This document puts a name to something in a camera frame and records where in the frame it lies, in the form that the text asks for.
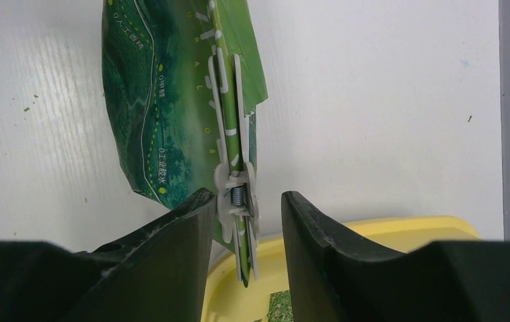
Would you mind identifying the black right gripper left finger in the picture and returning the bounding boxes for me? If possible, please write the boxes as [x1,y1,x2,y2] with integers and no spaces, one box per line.
[0,189,216,321]

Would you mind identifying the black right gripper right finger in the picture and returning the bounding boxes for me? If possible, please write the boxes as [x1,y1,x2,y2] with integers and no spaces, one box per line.
[281,191,510,321]

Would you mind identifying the yellow litter box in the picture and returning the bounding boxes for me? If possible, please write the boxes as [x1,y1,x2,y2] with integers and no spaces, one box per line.
[201,216,480,321]

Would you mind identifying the green cat litter bag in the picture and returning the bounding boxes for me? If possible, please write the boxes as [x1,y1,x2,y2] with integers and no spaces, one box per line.
[101,0,269,288]

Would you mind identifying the green litter granules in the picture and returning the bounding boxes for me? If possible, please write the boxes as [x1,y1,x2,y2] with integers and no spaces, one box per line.
[267,290,294,322]

